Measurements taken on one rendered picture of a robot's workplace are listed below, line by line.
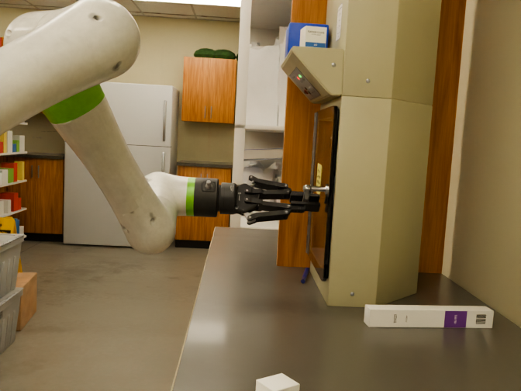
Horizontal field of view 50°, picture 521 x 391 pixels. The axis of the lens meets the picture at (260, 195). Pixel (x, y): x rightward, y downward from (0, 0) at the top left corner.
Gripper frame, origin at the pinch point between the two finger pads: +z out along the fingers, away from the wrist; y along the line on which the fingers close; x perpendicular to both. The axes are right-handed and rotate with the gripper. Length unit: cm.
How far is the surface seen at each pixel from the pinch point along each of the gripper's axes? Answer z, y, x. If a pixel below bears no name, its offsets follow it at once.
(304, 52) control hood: -3.4, 18.7, -29.4
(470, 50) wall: 49, 51, -7
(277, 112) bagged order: 1, 105, 79
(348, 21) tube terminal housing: 5.7, 24.0, -34.1
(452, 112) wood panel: 44, 37, 4
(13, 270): -144, 75, 190
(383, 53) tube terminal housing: 13.8, 19.4, -29.9
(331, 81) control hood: 2.9, 14.3, -25.4
